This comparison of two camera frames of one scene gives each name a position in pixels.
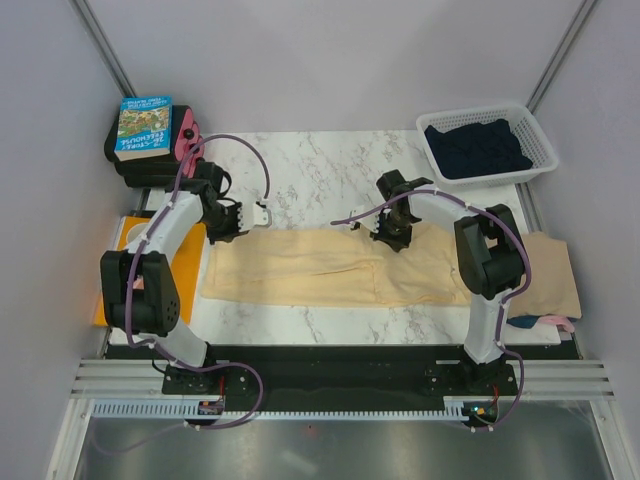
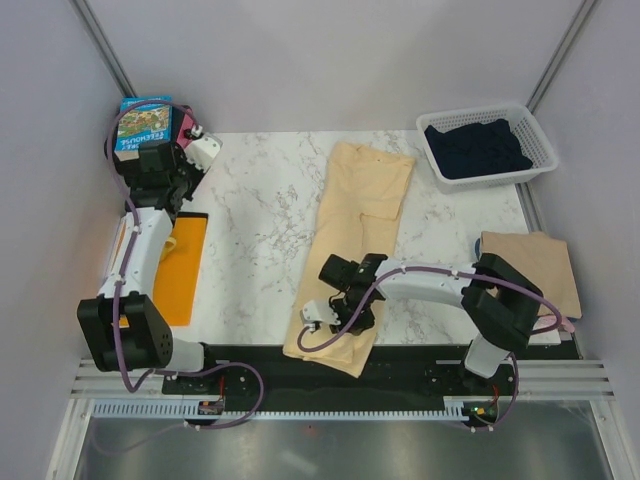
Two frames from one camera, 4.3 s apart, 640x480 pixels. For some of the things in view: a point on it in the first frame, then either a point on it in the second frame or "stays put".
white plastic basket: (533, 143) stays put
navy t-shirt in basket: (476, 150) stays put
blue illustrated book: (144, 128) stays put
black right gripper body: (395, 229) -> (345, 308)
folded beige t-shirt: (553, 287) stays put
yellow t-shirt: (331, 268) -> (362, 209)
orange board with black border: (188, 267) stays put
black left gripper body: (222, 223) -> (186, 176)
